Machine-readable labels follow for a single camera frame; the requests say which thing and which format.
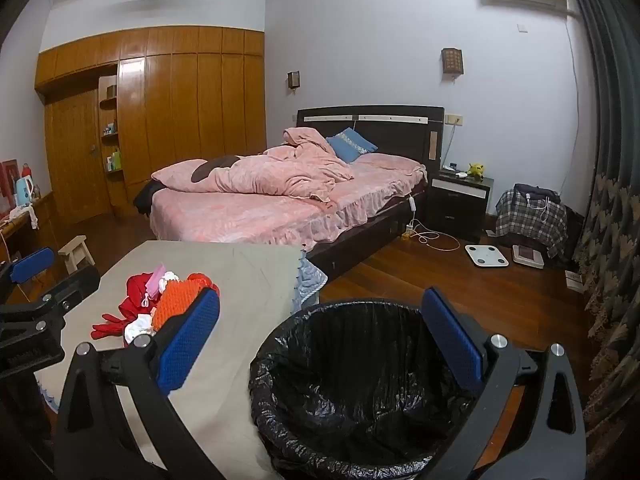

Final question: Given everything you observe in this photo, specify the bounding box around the pink frilled bed sheet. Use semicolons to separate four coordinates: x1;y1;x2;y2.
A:
150;152;429;253

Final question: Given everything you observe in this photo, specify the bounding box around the black bag-lined waste bin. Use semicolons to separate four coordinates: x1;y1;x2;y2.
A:
248;299;493;480

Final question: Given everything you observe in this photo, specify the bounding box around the dark brown cushion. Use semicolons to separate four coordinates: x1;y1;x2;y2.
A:
192;156;246;184

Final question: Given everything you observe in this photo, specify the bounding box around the black clothing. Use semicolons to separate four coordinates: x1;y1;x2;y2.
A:
132;180;166;216

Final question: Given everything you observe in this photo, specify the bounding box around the red knitted glove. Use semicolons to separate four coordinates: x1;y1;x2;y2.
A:
91;272;161;342

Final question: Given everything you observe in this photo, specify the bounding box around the white floor cable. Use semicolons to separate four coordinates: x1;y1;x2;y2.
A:
410;210;461;252

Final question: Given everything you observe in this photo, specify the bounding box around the wooden sideboard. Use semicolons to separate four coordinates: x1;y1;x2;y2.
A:
0;190;56;306

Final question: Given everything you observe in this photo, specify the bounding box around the blue pillow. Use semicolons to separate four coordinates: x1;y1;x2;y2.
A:
325;127;379;164

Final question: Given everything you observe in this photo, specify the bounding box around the plaid cloth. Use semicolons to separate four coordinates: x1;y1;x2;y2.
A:
495;187;568;258

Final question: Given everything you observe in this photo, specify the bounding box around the red plastic bag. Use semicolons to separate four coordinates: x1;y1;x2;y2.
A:
187;271;221;291

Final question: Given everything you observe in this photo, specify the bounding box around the white box blue print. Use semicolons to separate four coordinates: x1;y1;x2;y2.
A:
123;312;161;347

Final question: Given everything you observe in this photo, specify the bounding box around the white bathroom scale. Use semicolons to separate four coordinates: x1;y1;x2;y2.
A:
465;243;509;267

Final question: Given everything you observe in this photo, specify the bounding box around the light blue kettle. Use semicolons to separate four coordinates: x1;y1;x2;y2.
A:
13;176;36;208

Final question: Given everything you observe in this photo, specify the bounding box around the dark green patterned curtain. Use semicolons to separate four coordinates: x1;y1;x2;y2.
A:
557;0;640;466

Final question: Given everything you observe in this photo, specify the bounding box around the wooden wardrobe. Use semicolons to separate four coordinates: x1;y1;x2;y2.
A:
34;27;266;221

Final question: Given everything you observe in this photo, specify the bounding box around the white wooden stool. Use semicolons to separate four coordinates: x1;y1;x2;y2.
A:
57;235;96;276

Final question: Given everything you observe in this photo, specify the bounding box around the dark jacket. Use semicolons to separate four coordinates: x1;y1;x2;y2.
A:
514;183;561;206

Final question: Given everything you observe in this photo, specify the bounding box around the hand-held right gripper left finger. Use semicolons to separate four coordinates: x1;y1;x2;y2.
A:
52;287;221;480

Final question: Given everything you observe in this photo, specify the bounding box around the dark nightstand white stripe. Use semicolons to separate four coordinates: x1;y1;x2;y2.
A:
427;167;496;241

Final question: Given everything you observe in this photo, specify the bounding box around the white wall cable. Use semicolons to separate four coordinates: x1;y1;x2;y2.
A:
565;9;581;206

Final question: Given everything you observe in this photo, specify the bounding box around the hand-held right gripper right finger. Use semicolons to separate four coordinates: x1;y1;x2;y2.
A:
421;287;587;480

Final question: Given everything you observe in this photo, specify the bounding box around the large red photo frame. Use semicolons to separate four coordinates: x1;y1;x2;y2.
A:
0;160;21;211

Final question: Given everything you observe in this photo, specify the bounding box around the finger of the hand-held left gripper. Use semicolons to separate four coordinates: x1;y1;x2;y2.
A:
0;265;102;346
0;246;56;306

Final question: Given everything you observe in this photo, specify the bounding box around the pink duvet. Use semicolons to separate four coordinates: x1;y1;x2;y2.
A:
151;127;356;203

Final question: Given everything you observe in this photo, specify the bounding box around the dark wooden bed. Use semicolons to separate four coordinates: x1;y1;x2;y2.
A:
150;105;446;281

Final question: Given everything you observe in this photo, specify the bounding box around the orange foam net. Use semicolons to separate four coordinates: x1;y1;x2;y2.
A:
150;280;218;333

